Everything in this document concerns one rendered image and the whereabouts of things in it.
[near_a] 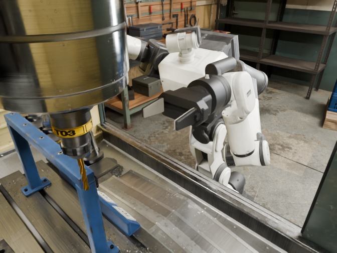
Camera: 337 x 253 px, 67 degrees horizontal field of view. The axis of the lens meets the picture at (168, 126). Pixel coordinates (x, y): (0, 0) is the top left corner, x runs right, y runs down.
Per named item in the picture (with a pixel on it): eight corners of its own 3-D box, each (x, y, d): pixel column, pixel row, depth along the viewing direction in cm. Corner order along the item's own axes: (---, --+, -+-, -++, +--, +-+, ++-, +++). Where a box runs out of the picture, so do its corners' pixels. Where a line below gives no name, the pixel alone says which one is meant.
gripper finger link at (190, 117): (174, 117, 47) (194, 107, 51) (174, 132, 48) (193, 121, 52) (180, 120, 46) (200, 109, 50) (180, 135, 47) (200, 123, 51)
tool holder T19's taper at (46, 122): (40, 124, 78) (34, 105, 75) (53, 119, 81) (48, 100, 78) (46, 130, 76) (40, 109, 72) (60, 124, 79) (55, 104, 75)
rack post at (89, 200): (110, 241, 80) (96, 167, 65) (121, 252, 77) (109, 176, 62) (81, 264, 74) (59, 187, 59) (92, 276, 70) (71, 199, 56)
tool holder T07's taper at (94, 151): (78, 152, 66) (73, 130, 62) (94, 146, 68) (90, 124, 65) (87, 160, 63) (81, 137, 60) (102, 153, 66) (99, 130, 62)
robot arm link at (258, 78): (245, 109, 95) (242, 75, 99) (267, 103, 89) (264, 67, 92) (225, 102, 88) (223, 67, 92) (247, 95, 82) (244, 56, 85)
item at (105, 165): (109, 156, 67) (109, 154, 67) (122, 165, 64) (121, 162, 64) (86, 169, 63) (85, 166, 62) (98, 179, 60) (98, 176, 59)
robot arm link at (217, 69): (192, 110, 67) (215, 98, 75) (228, 111, 60) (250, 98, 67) (184, 67, 64) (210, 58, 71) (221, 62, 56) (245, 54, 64)
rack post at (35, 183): (45, 177, 106) (25, 114, 91) (51, 183, 102) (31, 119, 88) (20, 190, 99) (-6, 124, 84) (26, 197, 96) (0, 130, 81)
